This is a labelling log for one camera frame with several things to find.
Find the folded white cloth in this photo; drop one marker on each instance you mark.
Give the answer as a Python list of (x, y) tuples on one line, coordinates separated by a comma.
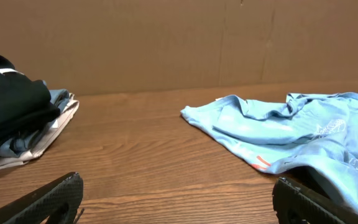
[(46, 140)]

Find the folded black shirt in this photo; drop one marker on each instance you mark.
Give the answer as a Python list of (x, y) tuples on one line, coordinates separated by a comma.
[(25, 105)]

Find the folded blue jeans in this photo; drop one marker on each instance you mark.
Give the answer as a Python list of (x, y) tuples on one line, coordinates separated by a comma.
[(22, 142)]

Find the light blue t-shirt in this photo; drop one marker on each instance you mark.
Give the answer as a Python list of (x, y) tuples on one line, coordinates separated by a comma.
[(315, 131)]

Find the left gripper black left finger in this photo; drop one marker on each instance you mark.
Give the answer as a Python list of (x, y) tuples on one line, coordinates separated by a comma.
[(55, 203)]

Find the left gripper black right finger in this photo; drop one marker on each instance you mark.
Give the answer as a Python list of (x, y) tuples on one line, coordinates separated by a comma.
[(295, 203)]

